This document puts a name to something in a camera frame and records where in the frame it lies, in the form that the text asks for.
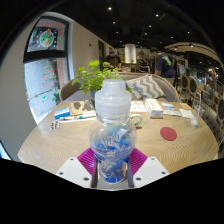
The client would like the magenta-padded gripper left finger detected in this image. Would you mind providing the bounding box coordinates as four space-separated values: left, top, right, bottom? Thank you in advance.
55 147 100 189

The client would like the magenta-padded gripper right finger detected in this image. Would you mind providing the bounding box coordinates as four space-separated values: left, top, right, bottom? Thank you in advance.
126 147 170 189

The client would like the clear blue-labelled water bottle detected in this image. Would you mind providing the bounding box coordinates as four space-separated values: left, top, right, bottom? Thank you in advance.
88 78 138 184

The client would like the flat round red coaster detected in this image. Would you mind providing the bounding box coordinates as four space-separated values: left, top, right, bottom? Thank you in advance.
159 126 178 142

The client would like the silver pill blister pack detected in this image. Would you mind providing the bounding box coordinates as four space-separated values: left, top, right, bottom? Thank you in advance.
49 119 62 131

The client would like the pale green mug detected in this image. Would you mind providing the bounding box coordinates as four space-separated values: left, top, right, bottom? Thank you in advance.
128 113 144 128

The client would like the white pen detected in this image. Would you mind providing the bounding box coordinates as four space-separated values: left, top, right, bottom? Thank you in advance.
59 113 97 124

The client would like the blue and white box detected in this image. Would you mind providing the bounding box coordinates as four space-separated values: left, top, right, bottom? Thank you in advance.
53 106 71 120

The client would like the small white orange box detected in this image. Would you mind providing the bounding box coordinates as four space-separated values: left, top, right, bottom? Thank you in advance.
144 98 165 119

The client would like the brown paper bag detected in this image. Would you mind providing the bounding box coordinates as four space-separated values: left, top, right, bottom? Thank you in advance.
69 99 96 117

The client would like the printed paper leaflet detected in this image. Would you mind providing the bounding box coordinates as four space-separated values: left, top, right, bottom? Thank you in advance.
129 100 148 113

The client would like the white paper napkin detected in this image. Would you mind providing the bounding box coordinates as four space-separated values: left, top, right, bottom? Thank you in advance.
178 108 195 119

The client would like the clear plastic cup with straw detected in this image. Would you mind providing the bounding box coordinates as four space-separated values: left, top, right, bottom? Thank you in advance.
190 92 205 128

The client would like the yellow square card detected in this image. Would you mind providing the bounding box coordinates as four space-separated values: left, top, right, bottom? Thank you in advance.
179 102 193 110

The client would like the grey tufted chair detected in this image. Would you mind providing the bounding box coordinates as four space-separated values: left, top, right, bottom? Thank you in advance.
201 111 223 144

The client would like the grey curved sofa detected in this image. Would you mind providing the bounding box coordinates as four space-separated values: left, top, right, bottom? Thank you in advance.
59 72 179 103

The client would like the grey white chevron cushion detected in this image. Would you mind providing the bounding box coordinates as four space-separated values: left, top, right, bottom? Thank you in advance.
125 74 167 100

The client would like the group of dining chairs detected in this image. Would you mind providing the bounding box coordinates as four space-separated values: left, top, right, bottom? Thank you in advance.
178 73 224 111

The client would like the green potted plant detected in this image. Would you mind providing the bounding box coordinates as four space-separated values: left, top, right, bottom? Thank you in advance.
71 59 133 101

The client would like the white round pillar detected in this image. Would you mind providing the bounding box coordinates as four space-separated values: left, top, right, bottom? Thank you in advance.
124 43 138 64

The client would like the framed food poster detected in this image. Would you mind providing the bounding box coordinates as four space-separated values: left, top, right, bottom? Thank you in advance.
26 18 69 53

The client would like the group of ceiling spotlights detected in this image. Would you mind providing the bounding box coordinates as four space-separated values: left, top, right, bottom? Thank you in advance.
106 4 194 48

